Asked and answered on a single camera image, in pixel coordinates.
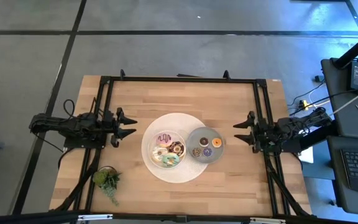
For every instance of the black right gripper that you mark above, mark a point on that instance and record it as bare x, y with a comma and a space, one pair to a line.
264, 140

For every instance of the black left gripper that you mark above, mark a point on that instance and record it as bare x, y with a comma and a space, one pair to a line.
108, 136

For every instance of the small orange donut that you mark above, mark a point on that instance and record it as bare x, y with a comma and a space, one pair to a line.
214, 143

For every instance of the pink glazed donut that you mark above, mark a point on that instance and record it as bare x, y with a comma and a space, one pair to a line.
160, 141

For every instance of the white glazed donut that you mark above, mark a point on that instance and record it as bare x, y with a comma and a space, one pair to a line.
155, 154

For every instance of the small chocolate glazed donut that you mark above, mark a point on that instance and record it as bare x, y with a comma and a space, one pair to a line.
201, 140

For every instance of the small purple donut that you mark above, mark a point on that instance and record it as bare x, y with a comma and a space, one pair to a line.
204, 152

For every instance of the chocolate sprinkled donut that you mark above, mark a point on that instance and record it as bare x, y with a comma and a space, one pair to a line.
172, 147

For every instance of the mint green glazed donut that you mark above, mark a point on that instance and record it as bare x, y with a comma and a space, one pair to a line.
166, 161

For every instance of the small brown sprinkled donut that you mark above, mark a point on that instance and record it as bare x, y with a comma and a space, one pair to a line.
194, 152

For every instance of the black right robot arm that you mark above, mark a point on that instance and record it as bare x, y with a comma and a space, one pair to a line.
306, 123

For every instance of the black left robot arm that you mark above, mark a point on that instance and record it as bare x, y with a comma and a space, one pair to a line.
57, 124

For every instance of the white round plate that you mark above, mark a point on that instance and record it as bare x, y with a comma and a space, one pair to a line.
153, 141

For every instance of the grey round plate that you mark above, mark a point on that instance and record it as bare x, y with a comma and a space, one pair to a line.
205, 132

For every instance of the small green potted plant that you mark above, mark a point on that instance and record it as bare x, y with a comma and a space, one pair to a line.
106, 182

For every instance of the white paper sheet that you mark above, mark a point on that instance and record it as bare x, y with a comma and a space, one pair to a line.
307, 155

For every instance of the round woven cream placemat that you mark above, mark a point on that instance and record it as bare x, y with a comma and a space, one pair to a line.
179, 175

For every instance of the black flat bar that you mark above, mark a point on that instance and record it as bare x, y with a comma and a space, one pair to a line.
188, 75

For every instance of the black floor plug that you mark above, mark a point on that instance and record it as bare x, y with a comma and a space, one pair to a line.
318, 78

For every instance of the silver aluminium bar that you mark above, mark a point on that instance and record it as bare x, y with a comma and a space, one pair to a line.
95, 217
267, 221

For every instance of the grey desk with adapter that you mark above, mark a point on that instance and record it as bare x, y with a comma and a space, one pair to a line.
340, 93

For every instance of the grey desk with keyboard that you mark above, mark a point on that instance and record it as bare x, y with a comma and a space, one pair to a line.
336, 186

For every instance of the thin white rod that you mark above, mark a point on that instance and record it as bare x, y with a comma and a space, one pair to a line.
353, 99

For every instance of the black diagonal pole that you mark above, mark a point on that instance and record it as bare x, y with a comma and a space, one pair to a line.
353, 51

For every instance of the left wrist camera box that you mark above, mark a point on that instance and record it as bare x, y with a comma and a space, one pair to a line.
108, 123

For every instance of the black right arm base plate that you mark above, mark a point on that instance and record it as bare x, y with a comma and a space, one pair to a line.
287, 149

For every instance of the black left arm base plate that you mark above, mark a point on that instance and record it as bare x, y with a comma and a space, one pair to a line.
82, 144

